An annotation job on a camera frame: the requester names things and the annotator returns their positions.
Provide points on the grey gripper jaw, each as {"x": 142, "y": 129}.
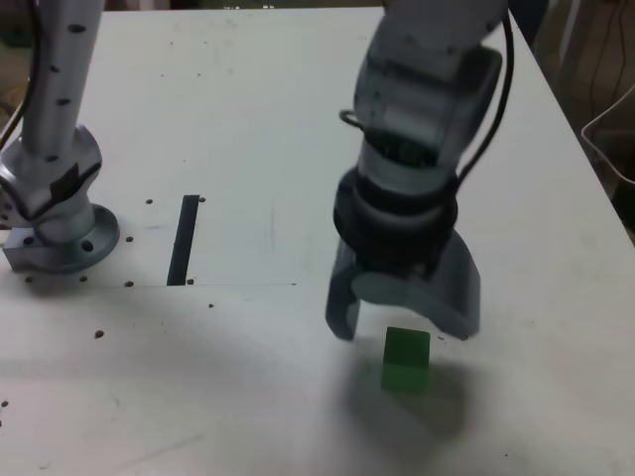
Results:
{"x": 340, "y": 302}
{"x": 446, "y": 292}

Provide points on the green cube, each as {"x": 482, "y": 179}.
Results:
{"x": 404, "y": 367}

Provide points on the black tape strip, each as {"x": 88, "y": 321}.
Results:
{"x": 181, "y": 248}

